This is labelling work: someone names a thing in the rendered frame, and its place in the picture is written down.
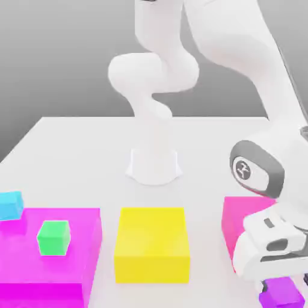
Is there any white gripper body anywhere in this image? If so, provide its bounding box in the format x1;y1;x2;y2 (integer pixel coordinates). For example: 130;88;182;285
232;230;308;283

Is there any small purple cube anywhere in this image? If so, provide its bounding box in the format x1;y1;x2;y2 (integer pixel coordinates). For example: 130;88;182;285
258;276;306;308

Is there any small green cube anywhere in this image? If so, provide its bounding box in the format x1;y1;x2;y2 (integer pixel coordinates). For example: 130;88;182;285
36;220;72;257

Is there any small cyan cube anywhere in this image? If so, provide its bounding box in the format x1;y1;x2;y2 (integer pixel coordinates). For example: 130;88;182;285
0;191;25;221

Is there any large pink box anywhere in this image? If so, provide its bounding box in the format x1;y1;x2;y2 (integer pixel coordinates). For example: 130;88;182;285
221;196;277;274

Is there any large yellow box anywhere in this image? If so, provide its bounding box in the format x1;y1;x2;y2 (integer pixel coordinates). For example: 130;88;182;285
114;207;191;285

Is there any large magenta box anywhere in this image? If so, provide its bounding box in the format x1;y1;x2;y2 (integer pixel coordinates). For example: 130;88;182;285
0;208;103;308

